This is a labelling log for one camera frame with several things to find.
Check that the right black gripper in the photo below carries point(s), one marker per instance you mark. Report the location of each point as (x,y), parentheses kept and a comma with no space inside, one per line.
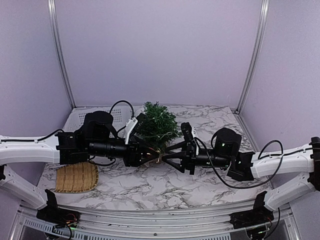
(189,163)

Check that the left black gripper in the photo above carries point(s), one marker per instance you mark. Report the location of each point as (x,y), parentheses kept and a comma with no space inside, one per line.
(133,157)

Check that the small green christmas tree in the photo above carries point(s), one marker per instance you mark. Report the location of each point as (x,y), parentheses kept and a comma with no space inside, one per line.
(160,127)

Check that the white plastic basket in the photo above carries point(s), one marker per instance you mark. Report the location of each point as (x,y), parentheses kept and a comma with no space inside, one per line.
(78,117)

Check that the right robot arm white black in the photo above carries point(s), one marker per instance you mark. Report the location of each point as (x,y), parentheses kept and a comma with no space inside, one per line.
(248,166)

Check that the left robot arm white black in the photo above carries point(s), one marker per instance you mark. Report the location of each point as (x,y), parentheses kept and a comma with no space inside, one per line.
(97,137)

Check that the woven bamboo tray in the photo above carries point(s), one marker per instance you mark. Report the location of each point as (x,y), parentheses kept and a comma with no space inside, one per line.
(76,178)

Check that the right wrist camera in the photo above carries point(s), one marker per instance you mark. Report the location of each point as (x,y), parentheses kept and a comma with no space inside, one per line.
(189,134)

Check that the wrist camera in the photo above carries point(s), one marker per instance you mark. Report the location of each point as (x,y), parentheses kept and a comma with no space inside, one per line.
(189,134)
(133,126)

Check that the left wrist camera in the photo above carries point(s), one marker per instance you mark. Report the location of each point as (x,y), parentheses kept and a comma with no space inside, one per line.
(133,126)

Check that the front aluminium rail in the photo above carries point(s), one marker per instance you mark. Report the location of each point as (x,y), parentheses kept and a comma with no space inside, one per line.
(203,223)

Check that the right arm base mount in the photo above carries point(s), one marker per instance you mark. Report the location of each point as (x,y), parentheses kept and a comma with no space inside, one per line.
(259,214)

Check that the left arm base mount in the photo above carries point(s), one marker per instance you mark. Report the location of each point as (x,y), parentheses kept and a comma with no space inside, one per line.
(54,214)

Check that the right aluminium frame post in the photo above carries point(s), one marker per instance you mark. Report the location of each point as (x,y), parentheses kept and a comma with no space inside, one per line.
(261,28)

